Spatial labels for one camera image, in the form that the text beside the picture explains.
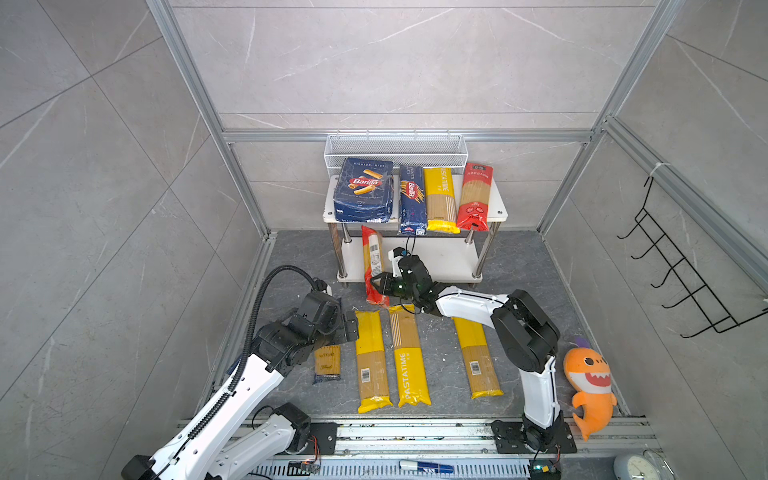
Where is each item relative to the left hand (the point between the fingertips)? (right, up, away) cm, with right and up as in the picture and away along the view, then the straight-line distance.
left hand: (342, 317), depth 74 cm
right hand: (+6, +8, +18) cm, 20 cm away
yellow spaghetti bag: (+7, -21, +6) cm, 23 cm away
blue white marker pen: (+17, -34, -5) cm, 38 cm away
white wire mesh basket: (+26, +51, +24) cm, 62 cm away
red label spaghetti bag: (+7, +13, +17) cm, 22 cm away
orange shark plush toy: (+64, -15, +2) cm, 66 cm away
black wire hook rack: (+79, +3, -14) cm, 80 cm away
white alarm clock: (+72, -33, -6) cm, 80 cm away
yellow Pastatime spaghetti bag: (+18, -18, +8) cm, 27 cm away
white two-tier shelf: (+35, +15, +30) cm, 48 cm away
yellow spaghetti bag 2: (+38, -17, +8) cm, 42 cm away
